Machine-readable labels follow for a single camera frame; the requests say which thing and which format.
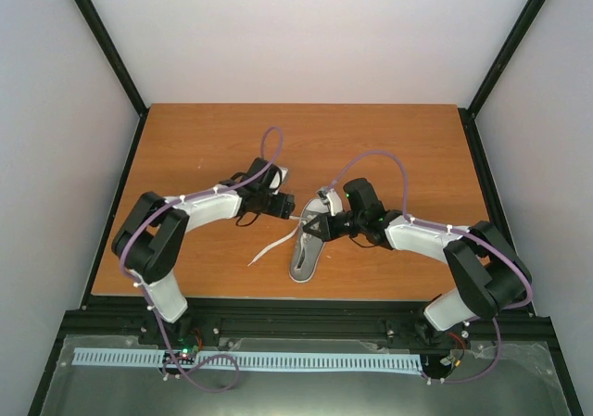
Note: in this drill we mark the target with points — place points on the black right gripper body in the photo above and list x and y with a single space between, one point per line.
337 231

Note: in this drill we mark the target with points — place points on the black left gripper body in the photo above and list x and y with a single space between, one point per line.
283 209

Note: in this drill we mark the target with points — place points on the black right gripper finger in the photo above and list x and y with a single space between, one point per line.
318 224
323 236

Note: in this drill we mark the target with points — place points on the white shoelace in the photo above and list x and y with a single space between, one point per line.
273 247

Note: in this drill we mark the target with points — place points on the grey canvas sneaker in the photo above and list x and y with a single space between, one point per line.
307 254

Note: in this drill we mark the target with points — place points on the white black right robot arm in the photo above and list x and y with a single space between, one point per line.
488 275

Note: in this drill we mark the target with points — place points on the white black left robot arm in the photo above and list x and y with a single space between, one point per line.
149 242

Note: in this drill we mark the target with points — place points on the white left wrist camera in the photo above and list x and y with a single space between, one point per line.
279 178

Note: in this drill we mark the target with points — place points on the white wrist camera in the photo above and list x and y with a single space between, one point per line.
279 178
331 200

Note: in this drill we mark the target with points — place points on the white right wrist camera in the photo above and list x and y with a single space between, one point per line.
331 200

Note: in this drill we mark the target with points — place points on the black aluminium frame rail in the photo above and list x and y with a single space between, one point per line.
213 322

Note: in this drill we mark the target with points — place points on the grey metal base plate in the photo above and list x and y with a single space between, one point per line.
517 379

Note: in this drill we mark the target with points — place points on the light blue slotted cable duct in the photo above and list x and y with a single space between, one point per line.
255 361

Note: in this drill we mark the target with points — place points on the black left frame post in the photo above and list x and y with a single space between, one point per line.
103 39

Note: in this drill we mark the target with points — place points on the black frame post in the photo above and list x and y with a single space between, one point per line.
103 39
512 42

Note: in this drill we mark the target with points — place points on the black right frame post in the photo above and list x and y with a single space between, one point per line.
512 42

